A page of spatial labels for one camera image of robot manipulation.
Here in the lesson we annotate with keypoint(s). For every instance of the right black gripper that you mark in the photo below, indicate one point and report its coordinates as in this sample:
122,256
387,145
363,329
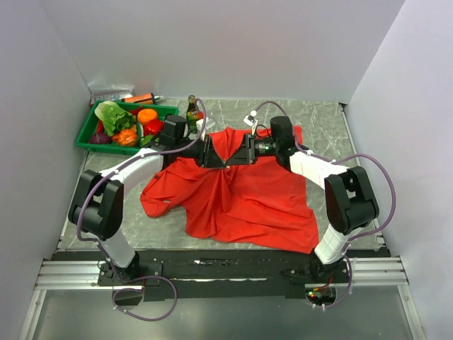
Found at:
245,154

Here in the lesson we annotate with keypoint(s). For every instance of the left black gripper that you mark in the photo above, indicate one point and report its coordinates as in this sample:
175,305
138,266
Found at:
210,159

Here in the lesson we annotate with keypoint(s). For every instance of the red t-shirt garment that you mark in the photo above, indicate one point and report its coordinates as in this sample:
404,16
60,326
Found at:
262,203

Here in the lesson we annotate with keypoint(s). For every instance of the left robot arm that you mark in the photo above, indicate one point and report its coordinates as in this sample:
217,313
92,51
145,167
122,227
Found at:
97,206

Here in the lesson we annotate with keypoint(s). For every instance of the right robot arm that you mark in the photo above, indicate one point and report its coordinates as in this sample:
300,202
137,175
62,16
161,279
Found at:
350,201

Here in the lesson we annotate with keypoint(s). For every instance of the green glass bottle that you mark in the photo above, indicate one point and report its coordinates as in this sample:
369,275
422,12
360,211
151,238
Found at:
193,114

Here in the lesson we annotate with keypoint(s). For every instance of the green toy vegetable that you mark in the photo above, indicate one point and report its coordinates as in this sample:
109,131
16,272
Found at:
146,141

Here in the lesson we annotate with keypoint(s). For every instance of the red toy pepper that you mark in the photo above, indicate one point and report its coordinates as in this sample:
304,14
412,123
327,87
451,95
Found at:
153,127

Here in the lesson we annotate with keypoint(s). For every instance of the toy orange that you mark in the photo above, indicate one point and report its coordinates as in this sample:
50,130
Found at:
146,115

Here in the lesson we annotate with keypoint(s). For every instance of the orange black tube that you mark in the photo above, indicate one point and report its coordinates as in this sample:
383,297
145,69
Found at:
148,98

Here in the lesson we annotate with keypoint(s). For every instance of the orange toy pumpkin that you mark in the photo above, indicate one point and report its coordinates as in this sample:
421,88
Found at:
126,138

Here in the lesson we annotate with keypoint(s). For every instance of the green plastic basket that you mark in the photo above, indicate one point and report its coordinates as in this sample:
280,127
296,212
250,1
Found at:
90,125

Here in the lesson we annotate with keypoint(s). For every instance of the toy lettuce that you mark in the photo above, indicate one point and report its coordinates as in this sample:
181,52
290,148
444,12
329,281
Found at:
113,117

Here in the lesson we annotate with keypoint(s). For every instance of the purple toy onion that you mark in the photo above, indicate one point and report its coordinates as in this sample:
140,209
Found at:
99,138

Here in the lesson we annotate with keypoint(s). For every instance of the red toy chili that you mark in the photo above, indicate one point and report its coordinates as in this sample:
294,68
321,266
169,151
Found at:
100,128

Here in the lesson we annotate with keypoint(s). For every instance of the crumpled white packet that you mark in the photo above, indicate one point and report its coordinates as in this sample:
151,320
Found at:
113,92

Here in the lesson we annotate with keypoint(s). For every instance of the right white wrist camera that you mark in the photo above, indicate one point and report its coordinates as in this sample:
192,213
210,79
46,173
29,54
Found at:
251,121

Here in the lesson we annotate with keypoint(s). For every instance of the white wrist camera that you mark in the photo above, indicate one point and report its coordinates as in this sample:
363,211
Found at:
251,121
208,123

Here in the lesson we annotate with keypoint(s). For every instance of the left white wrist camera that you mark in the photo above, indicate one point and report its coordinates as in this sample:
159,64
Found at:
208,123

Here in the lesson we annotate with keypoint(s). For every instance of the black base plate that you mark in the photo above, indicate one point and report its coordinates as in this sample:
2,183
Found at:
169,274

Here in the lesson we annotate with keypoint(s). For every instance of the aluminium rail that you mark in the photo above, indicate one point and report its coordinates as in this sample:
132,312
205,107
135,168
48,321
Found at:
85,275

